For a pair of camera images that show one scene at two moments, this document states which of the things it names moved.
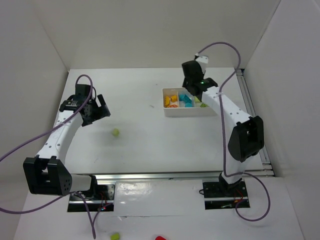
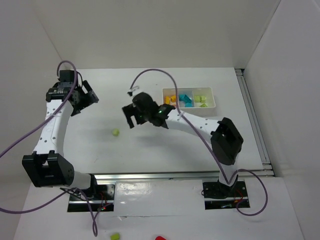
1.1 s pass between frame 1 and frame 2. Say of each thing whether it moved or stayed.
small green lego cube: stayed
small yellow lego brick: stayed
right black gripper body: moved
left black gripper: moved
